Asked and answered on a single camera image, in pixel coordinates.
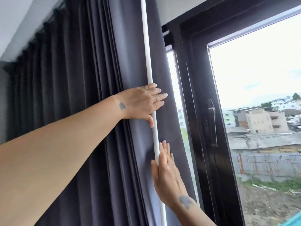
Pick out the person's left hand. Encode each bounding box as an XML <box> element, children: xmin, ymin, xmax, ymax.
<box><xmin>114</xmin><ymin>83</ymin><xmax>168</xmax><ymax>129</ymax></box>

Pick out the person's right hand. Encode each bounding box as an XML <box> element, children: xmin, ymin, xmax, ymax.
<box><xmin>151</xmin><ymin>140</ymin><xmax>197</xmax><ymax>211</ymax></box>

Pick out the white curtain wand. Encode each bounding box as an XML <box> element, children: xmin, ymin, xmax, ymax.
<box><xmin>140</xmin><ymin>0</ymin><xmax>167</xmax><ymax>226</ymax></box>

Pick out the person's right forearm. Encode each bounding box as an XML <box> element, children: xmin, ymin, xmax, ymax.
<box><xmin>174</xmin><ymin>197</ymin><xmax>217</xmax><ymax>226</ymax></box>

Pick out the person's left forearm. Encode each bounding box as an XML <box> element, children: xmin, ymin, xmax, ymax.
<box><xmin>0</xmin><ymin>95</ymin><xmax>123</xmax><ymax>226</ymax></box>

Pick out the dark grey curtain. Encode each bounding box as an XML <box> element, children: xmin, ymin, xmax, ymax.
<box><xmin>0</xmin><ymin>0</ymin><xmax>198</xmax><ymax>226</ymax></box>

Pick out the grey corrugated roof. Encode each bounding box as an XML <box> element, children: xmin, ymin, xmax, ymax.
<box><xmin>226</xmin><ymin>126</ymin><xmax>301</xmax><ymax>154</ymax></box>

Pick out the beige building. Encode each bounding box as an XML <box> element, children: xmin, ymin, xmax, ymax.
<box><xmin>245</xmin><ymin>107</ymin><xmax>289</xmax><ymax>134</ymax></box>

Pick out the teal object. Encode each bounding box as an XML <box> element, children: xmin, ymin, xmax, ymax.
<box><xmin>280</xmin><ymin>212</ymin><xmax>301</xmax><ymax>226</ymax></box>

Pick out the black window frame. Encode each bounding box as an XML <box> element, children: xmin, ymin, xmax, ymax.
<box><xmin>161</xmin><ymin>0</ymin><xmax>301</xmax><ymax>226</ymax></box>

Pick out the black window handle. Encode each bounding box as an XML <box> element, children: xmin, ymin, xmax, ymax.
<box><xmin>206</xmin><ymin>99</ymin><xmax>218</xmax><ymax>148</ymax></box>

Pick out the grey concrete fence wall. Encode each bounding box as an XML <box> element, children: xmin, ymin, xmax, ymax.
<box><xmin>231</xmin><ymin>152</ymin><xmax>301</xmax><ymax>183</ymax></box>

